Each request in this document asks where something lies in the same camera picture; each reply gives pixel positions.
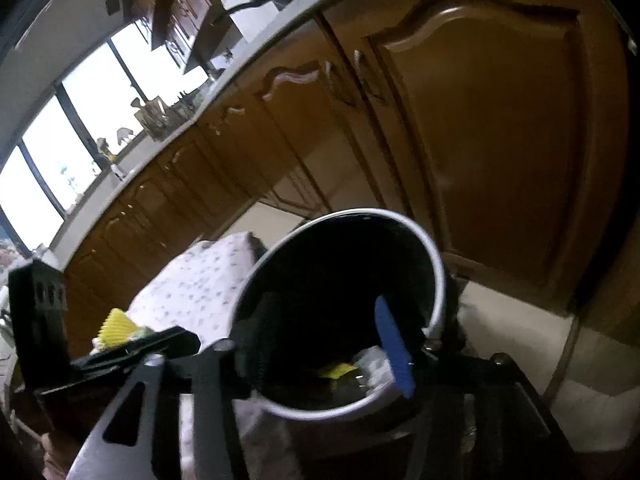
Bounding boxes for wooden cabinet door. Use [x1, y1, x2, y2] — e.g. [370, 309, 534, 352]
[252, 17, 398, 213]
[367, 0, 632, 313]

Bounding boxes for white floral tablecloth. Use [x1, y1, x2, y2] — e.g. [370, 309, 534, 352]
[126, 231, 273, 480]

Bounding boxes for metal cabinet handle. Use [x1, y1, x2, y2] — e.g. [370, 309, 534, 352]
[324, 60, 352, 107]
[351, 49, 382, 103]

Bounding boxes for range hood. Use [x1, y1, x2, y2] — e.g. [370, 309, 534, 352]
[182, 9, 237, 75]

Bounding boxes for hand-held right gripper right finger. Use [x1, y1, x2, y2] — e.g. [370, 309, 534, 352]
[374, 296, 581, 480]

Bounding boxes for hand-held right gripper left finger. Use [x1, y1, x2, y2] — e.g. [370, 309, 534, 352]
[67, 289, 282, 480]

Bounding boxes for row of wooden base cabinets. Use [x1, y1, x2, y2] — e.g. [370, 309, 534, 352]
[62, 105, 321, 281]

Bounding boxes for utensil rack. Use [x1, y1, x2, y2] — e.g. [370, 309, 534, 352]
[134, 89, 202, 142]

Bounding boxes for black bin with white rim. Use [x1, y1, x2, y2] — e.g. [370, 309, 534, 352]
[231, 207, 447, 422]

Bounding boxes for white plastic wrapper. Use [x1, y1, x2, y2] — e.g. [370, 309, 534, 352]
[351, 344, 402, 392]

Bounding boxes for yellow scrap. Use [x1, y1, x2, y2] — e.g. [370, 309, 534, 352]
[316, 361, 359, 380]

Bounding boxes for yellow foam fruit net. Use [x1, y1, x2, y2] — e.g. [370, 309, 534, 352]
[91, 307, 152, 352]

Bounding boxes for wooden kitchen cabinets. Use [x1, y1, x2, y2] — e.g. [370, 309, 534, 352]
[47, 0, 436, 261]

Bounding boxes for wooden wall cabinets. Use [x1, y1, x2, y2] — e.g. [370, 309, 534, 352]
[122, 0, 217, 68]

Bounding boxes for kitchen window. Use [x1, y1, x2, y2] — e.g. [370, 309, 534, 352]
[0, 22, 210, 255]

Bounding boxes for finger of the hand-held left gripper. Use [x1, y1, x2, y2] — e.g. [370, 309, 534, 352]
[35, 360, 148, 400]
[70, 326, 202, 375]

